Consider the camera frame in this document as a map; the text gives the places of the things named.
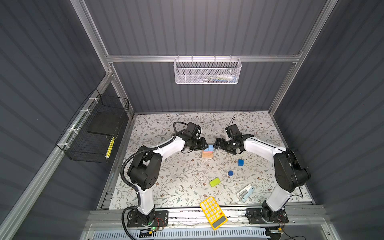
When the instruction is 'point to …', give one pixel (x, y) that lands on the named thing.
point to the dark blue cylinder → (230, 173)
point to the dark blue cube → (240, 162)
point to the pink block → (208, 152)
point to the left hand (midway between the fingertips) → (207, 146)
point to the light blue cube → (210, 148)
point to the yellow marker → (110, 148)
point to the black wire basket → (89, 136)
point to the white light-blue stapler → (245, 193)
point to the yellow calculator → (213, 213)
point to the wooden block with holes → (207, 155)
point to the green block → (214, 182)
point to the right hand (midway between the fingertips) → (220, 148)
